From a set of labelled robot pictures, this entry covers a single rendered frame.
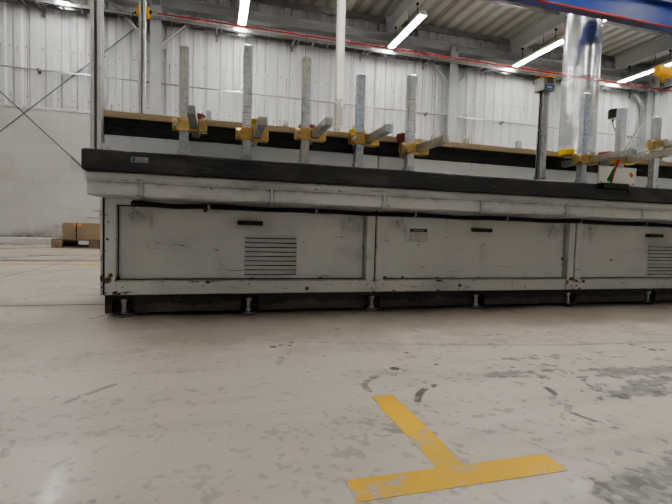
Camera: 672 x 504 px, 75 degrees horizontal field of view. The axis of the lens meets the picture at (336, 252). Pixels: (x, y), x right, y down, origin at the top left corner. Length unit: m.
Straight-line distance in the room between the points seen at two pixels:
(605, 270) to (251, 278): 2.16
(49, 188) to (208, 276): 7.52
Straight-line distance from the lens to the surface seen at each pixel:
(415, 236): 2.37
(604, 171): 2.77
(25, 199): 9.61
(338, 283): 2.20
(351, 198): 2.00
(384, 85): 10.24
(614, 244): 3.21
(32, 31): 10.12
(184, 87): 1.96
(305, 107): 1.98
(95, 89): 2.00
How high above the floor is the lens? 0.42
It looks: 3 degrees down
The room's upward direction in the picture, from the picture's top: 2 degrees clockwise
